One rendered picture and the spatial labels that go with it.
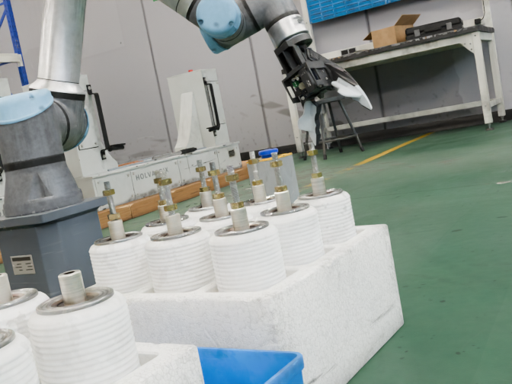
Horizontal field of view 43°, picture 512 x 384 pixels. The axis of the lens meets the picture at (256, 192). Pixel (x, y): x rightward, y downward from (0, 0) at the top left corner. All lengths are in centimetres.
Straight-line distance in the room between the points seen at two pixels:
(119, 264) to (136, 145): 649
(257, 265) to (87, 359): 30
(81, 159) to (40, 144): 224
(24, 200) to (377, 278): 66
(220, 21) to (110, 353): 72
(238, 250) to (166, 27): 633
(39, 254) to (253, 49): 544
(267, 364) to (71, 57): 85
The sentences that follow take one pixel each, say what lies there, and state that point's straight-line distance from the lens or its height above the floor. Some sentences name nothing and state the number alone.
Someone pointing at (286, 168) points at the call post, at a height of 29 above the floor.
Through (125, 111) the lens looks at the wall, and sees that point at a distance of 752.
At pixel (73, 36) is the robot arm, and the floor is 63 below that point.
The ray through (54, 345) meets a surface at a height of 23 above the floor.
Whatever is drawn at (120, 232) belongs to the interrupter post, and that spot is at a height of 26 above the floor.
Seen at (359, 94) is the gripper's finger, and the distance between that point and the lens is 128.
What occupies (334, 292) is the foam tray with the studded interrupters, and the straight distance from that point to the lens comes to 95.
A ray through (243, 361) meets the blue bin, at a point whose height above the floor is 11.
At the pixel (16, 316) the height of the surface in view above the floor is 24.
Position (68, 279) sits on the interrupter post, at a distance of 66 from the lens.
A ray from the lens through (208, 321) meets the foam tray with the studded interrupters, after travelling 87.
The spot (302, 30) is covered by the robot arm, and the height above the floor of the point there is 55.
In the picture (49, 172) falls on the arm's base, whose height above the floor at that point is 37.
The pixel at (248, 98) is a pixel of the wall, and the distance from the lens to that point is 660.
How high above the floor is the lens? 39
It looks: 6 degrees down
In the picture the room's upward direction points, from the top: 11 degrees counter-clockwise
